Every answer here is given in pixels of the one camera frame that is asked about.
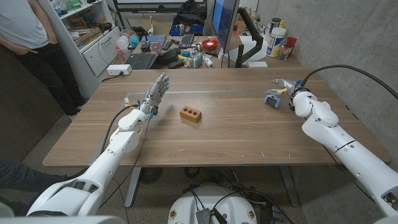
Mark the white wipes canister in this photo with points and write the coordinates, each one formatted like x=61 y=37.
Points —
x=275 y=42

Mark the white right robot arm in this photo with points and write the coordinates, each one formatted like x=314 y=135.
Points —
x=342 y=146

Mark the white shelf cabinet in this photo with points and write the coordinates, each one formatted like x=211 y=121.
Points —
x=93 y=53

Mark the white power strip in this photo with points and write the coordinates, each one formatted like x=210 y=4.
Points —
x=118 y=69

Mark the white roll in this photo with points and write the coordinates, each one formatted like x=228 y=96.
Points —
x=209 y=63

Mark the orange brick block with holes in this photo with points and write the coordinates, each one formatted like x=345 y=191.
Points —
x=190 y=114

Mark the black laptop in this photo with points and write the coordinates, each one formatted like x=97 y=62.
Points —
x=141 y=60

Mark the seated person's dark trouser leg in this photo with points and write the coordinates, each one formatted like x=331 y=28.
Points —
x=28 y=180

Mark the black-lidded bottle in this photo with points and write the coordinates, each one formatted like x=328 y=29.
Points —
x=275 y=22

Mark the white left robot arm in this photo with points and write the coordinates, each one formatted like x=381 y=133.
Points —
x=105 y=165

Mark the black keyboard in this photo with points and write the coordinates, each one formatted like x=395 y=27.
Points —
x=186 y=41

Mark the person in grey shirt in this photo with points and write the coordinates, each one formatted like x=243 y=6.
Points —
x=21 y=21

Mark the teal box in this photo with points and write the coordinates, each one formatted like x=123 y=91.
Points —
x=197 y=60

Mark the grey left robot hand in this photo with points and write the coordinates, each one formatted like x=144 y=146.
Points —
x=155 y=93

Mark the red bowl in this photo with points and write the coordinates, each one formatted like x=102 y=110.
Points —
x=210 y=44

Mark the black pouch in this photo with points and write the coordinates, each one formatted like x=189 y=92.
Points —
x=169 y=56

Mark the white robot torso base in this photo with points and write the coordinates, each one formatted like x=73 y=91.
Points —
x=211 y=199

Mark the whiteboard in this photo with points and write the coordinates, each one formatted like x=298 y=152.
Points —
x=155 y=1

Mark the flat white box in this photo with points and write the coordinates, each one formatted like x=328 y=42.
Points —
x=257 y=64

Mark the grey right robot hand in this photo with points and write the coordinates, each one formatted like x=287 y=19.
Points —
x=287 y=85

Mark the small blue camera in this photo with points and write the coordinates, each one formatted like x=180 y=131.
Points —
x=272 y=101

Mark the teal yarn ball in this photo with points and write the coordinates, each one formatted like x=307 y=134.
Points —
x=134 y=40

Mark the grey table leg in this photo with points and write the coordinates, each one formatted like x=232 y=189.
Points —
x=132 y=186
x=289 y=186

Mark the computer monitor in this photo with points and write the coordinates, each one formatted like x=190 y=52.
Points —
x=225 y=21

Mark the clear plastic bottle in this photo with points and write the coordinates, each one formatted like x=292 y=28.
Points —
x=122 y=43

